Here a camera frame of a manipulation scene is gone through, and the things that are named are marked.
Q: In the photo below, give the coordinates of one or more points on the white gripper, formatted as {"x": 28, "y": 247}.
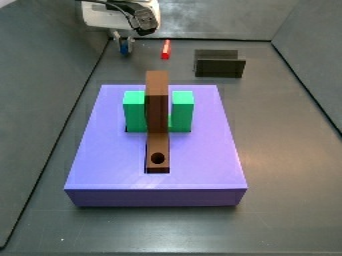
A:
{"x": 97, "y": 16}

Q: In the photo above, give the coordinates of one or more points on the blue peg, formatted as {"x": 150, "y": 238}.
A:
{"x": 124, "y": 48}

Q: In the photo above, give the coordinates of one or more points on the black angled fixture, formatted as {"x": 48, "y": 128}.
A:
{"x": 218, "y": 63}

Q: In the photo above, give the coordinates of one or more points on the red peg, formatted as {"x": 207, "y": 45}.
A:
{"x": 166, "y": 50}

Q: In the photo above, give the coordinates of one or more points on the green U-shaped block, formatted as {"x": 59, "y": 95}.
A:
{"x": 179, "y": 118}

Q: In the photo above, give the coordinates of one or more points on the purple base block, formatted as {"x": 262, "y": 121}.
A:
{"x": 116, "y": 172}

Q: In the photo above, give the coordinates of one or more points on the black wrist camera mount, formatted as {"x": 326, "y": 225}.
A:
{"x": 139, "y": 16}

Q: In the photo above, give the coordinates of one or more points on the brown L-shaped holed bracket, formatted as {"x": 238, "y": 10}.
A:
{"x": 156, "y": 119}

